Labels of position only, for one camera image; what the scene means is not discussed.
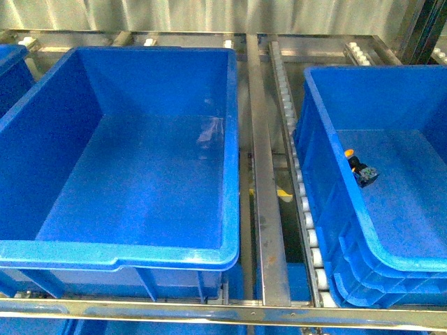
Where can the yellow mushroom push button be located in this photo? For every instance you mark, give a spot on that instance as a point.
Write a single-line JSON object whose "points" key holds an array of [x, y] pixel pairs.
{"points": [[363, 174]]}

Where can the blue bin with buttons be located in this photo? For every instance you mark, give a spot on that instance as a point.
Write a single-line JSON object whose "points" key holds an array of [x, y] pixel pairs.
{"points": [[16, 78]]}

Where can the empty blue middle bin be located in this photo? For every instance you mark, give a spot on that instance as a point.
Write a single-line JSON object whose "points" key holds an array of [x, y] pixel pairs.
{"points": [[120, 175]]}

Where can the blue bin at far right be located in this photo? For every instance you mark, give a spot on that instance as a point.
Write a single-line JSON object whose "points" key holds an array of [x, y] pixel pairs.
{"points": [[384, 244]]}

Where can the metal roller rack frame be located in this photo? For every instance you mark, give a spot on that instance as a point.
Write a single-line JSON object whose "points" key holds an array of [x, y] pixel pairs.
{"points": [[267, 300]]}

